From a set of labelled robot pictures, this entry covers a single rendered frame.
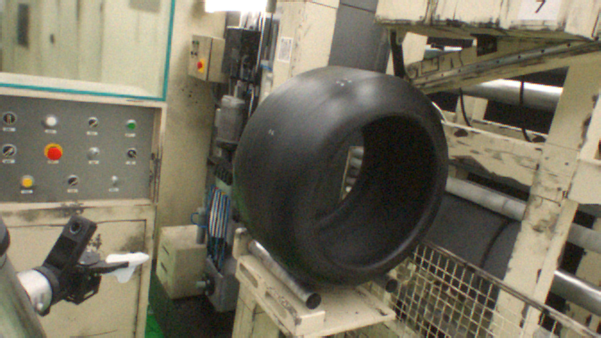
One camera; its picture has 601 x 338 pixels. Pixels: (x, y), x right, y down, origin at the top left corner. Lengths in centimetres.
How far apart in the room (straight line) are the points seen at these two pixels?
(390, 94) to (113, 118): 94
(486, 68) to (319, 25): 49
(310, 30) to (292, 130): 46
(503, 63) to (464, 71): 12
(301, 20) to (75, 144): 83
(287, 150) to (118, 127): 78
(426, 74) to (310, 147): 62
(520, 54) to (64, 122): 135
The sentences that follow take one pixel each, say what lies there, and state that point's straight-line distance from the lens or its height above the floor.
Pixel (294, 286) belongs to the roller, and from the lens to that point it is 121.
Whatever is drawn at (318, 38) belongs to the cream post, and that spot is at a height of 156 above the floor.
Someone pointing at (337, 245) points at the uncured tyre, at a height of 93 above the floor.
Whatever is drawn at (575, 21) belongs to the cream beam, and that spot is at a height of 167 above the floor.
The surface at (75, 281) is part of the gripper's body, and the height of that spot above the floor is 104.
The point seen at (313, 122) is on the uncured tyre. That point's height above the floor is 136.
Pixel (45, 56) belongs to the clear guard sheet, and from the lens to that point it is 154.
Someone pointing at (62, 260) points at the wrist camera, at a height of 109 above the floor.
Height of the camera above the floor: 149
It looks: 14 degrees down
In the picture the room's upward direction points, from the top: 10 degrees clockwise
